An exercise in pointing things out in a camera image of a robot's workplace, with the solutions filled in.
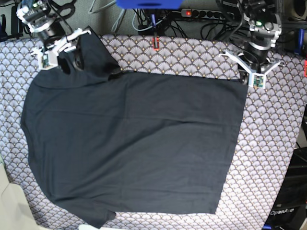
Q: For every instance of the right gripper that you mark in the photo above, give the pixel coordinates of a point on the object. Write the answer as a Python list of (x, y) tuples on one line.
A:
[(66, 42)]

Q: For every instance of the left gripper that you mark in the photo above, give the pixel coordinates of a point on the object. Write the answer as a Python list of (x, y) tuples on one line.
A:
[(250, 67)]

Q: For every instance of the dark navy T-shirt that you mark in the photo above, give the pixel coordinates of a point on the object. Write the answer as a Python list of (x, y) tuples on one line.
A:
[(102, 141)]

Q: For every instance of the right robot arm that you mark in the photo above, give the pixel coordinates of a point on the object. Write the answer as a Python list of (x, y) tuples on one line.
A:
[(47, 20)]

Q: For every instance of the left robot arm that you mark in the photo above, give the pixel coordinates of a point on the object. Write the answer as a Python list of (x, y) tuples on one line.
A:
[(264, 29)]

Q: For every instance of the fan-patterned tablecloth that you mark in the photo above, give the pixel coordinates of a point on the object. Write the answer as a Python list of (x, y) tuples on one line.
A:
[(271, 122)]

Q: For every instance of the blue clamp at right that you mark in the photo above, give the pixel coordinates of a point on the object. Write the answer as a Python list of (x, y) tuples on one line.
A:
[(299, 42)]

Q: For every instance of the red clamp at right edge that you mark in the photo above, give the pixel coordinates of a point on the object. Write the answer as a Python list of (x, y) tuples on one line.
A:
[(305, 68)]

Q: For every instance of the white power strip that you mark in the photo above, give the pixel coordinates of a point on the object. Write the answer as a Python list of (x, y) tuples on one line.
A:
[(201, 14)]

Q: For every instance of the black OpenArm box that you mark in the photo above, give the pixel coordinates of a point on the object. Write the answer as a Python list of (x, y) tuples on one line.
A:
[(289, 211)]

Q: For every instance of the beige cardboard box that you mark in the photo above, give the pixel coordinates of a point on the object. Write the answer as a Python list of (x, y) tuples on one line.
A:
[(15, 213)]

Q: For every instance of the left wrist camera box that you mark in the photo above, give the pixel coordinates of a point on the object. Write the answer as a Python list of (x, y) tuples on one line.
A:
[(257, 80)]

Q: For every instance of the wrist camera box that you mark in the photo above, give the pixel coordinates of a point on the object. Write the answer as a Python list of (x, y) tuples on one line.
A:
[(257, 80), (47, 60)]

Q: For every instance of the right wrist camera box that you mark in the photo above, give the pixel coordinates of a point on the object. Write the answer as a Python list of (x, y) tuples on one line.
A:
[(47, 60)]

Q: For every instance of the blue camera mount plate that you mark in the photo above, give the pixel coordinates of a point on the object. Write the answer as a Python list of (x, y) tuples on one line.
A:
[(149, 4)]

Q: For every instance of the blue-handled red clamp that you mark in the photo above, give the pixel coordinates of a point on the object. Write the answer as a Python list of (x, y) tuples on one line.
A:
[(155, 36)]

